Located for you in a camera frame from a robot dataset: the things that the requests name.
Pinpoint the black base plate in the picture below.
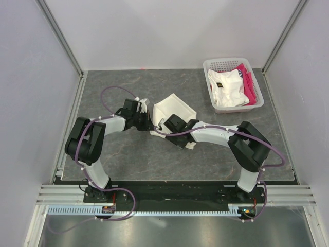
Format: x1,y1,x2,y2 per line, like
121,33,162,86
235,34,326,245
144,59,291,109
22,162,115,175
83,181,265,211

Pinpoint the white plastic basket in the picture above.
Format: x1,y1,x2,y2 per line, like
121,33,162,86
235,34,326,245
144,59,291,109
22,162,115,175
203,57,264,114

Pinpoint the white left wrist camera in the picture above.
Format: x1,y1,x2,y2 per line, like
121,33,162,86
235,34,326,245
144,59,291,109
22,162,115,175
134,97,150,113

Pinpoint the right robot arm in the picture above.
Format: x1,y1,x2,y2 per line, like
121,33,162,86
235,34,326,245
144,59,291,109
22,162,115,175
157,114,271,203

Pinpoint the right aluminium frame post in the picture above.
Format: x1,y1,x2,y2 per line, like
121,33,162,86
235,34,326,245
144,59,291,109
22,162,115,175
261,0,309,75

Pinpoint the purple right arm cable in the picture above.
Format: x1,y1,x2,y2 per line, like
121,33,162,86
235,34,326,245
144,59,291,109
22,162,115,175
153,125,286,223

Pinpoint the aluminium frame post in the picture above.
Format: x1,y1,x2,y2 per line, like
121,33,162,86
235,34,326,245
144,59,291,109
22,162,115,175
261,0,309,75
34,0,85,78

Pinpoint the pink cloth in basket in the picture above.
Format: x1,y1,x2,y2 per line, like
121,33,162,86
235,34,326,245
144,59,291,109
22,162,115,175
219,64,255,107

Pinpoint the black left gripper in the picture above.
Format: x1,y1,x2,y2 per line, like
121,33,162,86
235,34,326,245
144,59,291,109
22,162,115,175
131,110,155,131

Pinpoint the cream cloth napkin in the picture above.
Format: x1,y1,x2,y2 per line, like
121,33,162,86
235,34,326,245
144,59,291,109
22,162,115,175
150,94,197,139

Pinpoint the white folded cloth in basket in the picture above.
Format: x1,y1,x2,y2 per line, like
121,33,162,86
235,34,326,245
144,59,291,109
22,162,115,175
207,69,249,108

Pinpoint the light blue cable duct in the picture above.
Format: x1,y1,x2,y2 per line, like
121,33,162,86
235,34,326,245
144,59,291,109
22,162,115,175
47,203,241,217

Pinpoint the left aluminium frame post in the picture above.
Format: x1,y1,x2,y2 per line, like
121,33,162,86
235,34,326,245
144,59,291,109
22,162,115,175
34,0,85,78

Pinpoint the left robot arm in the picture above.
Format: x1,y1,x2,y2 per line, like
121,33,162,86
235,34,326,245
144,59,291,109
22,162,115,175
64,98,154,202

